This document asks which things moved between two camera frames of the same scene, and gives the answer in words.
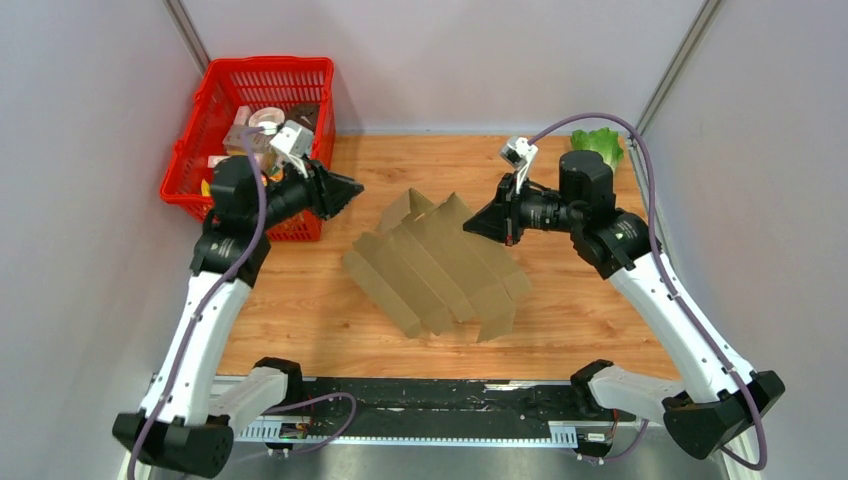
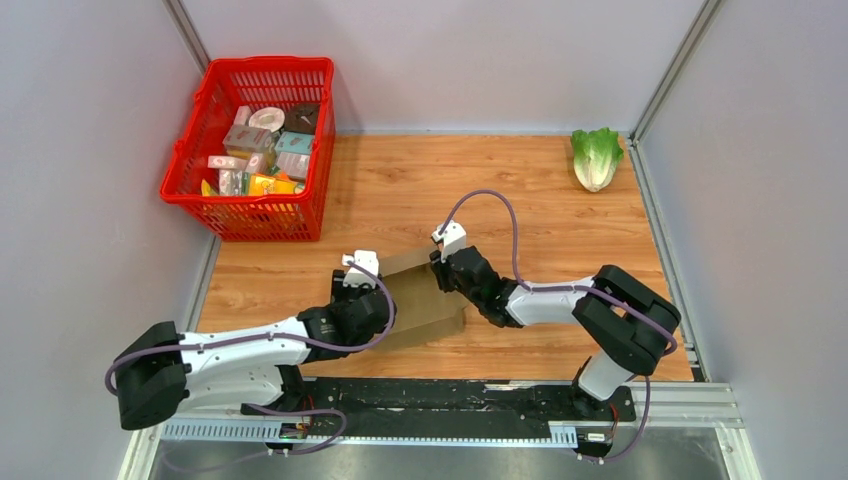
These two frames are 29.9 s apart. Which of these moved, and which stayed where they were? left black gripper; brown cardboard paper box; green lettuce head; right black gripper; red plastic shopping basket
Moved: brown cardboard paper box; right black gripper; left black gripper
Stayed: green lettuce head; red plastic shopping basket
